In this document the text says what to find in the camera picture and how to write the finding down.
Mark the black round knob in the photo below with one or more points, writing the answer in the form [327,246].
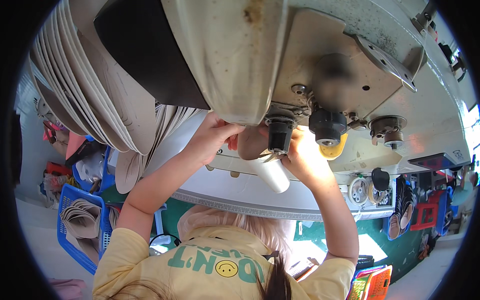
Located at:
[327,125]

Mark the black oval lever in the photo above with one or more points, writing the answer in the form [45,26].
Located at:
[380,179]

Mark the orange plastic basket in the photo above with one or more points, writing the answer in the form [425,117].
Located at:
[371,285]

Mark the tan fabric piece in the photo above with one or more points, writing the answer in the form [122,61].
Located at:
[250,144]

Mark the small stack of beige cutouts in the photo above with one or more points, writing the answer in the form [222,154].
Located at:
[150,150]

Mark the white fabric piece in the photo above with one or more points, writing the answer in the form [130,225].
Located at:
[273,175]

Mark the pink bag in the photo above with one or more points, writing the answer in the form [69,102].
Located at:
[71,144]

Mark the red box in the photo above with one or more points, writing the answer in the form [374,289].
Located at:
[57,168]

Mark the large stack of beige cutouts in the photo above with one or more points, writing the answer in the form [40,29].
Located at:
[93,86]

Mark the blue basket of shoe pieces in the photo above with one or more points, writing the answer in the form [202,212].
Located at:
[403,210]

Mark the blue basket with white bag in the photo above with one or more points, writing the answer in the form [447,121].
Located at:
[92,170]

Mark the blue basket of beige cutouts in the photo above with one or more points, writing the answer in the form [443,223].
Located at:
[80,225]

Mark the person's right fingers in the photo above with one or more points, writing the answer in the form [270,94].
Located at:
[290,161]

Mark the beige industrial sewing machine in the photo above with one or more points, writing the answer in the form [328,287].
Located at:
[375,56]

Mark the yellow wheel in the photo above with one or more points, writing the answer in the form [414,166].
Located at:
[335,150]

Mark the person's left fingers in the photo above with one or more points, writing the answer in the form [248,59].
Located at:
[234,131]

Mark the pink cloth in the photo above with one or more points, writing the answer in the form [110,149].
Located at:
[69,288]

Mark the person's left hand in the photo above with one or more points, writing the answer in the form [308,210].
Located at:
[212,137]

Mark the person's right hand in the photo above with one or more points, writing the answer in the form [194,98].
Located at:
[309,165]

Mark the red plastic stool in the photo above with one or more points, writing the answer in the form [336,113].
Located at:
[424,216]

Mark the person's body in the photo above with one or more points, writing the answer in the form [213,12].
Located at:
[210,270]

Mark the black presser cylinder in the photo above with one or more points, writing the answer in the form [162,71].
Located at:
[279,135]

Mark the metal thread tension disc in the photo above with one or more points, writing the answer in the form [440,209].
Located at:
[388,129]

